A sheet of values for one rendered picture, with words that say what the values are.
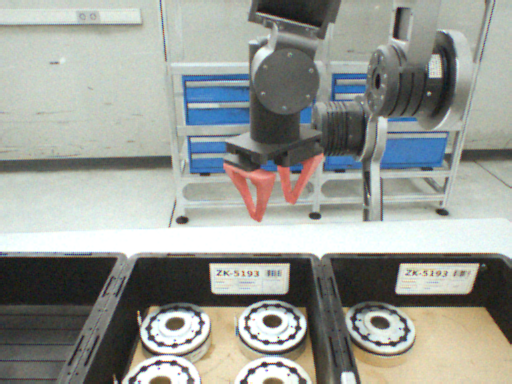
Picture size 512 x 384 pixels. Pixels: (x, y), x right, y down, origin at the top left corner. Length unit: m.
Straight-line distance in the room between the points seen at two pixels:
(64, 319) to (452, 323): 0.62
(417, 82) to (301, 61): 0.51
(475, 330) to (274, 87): 0.53
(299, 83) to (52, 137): 3.22
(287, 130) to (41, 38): 2.98
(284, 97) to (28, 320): 0.57
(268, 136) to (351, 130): 0.88
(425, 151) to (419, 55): 1.81
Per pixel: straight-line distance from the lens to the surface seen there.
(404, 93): 0.85
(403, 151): 2.59
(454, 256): 0.72
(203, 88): 2.28
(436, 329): 0.73
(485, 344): 0.74
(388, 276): 0.70
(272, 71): 0.36
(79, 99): 3.36
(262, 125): 0.45
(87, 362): 0.55
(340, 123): 1.31
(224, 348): 0.65
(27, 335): 0.75
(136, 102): 3.25
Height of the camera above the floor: 1.31
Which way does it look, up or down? 28 degrees down
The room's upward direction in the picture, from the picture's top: straight up
